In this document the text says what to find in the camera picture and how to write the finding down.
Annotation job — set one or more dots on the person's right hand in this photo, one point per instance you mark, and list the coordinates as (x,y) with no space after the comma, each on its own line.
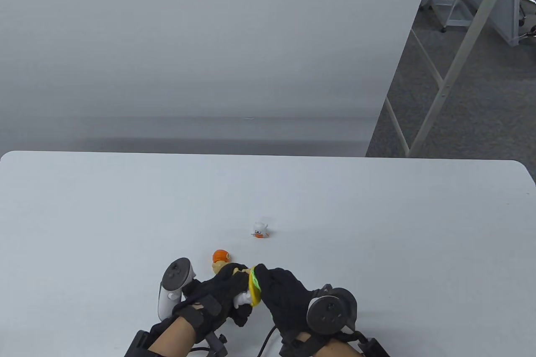
(284,298)

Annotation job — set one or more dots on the person's left hand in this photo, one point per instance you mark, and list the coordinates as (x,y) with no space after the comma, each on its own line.
(217,290)

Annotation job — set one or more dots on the orange capped dog ornament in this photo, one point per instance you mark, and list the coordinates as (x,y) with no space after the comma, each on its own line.
(220,258)

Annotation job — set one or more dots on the green dusting cloth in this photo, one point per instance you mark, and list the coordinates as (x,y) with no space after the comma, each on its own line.
(253,278)

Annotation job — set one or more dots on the small white cat ornament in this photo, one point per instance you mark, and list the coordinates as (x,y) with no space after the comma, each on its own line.
(259,229)

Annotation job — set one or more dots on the person's right forearm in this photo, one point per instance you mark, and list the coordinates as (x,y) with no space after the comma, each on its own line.
(337,350)

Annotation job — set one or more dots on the person's left forearm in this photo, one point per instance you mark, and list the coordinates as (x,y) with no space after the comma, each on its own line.
(173,342)

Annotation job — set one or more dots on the black left hand controller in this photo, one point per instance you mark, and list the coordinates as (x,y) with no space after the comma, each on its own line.
(178,277)

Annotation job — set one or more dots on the black hand controller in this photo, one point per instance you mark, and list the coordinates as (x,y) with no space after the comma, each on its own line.
(178,277)
(331,313)

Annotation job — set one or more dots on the black right hand controller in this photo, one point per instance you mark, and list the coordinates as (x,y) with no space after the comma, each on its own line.
(331,313)

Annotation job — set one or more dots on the large white backdrop board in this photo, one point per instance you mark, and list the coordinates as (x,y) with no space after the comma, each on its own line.
(209,47)

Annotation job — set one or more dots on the white metal support frame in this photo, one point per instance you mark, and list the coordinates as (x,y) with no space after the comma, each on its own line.
(465,47)

